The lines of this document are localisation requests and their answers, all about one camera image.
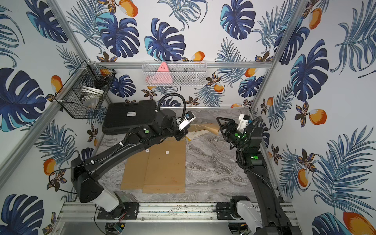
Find black plastic tool case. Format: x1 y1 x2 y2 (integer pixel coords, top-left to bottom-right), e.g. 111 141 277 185
102 100 157 135

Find brown kraft file bag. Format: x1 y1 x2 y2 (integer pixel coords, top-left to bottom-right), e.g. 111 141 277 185
120 149 149 191
186 123 219 141
143 139 186 194

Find pink triangle item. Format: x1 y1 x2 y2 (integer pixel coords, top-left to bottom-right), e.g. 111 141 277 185
152 62 173 85

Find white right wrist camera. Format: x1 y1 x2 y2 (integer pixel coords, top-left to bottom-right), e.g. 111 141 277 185
237 114 251 133

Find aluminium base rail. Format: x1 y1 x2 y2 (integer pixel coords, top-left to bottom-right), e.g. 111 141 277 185
58 201 298 223

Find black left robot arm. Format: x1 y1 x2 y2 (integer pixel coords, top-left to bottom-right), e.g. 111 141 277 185
70 93 195 212

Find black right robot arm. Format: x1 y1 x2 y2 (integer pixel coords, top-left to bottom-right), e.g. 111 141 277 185
216 116 302 235

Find clear white mesh wall basket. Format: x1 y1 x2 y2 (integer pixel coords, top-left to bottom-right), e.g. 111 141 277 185
142 61 208 86

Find black wire basket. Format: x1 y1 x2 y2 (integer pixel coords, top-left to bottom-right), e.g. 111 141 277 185
54 61 117 119

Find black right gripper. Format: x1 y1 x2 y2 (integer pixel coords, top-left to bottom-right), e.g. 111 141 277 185
218 117 248 153

